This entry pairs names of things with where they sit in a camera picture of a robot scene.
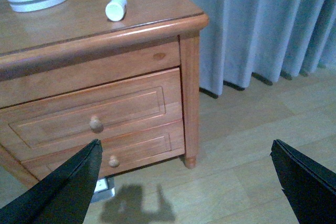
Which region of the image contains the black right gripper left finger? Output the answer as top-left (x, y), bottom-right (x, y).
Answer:
top-left (1, 140), bottom-right (102, 223)

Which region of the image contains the wooden drawer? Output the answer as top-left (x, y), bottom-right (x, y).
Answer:
top-left (23, 120), bottom-right (184, 180)
top-left (1, 68), bottom-right (182, 161)

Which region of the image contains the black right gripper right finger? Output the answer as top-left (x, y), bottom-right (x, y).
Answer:
top-left (270, 140), bottom-right (335, 223)

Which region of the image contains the grey-green curtain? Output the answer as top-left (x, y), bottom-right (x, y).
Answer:
top-left (191, 0), bottom-right (335, 97)

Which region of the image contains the wooden nightstand cabinet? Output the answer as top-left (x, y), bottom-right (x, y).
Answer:
top-left (1, 0), bottom-right (209, 187)

